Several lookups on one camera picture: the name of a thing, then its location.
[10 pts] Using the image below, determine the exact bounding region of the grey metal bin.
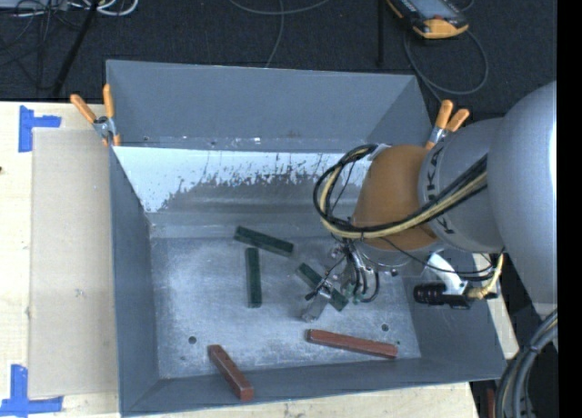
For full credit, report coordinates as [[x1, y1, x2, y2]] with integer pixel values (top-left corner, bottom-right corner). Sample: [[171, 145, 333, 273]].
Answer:
[[105, 59, 508, 418]]

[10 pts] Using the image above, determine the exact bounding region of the dark green flat block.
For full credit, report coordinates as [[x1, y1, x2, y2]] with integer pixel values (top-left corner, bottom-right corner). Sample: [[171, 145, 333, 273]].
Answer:
[[245, 246, 264, 309], [296, 263, 350, 314], [233, 224, 296, 258]]

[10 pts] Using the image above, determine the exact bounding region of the red-brown flat block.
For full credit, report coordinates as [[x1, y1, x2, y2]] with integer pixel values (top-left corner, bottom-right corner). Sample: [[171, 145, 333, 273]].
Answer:
[[206, 343, 256, 403], [305, 328, 400, 360]]

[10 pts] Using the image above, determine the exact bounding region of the pale flat board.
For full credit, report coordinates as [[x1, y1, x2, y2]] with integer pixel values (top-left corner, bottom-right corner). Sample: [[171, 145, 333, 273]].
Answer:
[[27, 127, 120, 402]]

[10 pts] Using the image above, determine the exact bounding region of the black cylinder on white bracket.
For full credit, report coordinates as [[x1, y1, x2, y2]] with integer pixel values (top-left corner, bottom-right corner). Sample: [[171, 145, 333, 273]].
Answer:
[[412, 252, 475, 311]]

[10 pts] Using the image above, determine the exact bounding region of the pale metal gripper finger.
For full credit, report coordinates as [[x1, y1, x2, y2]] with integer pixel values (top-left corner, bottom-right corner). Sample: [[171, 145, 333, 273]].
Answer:
[[300, 289, 336, 323], [304, 280, 333, 303]]

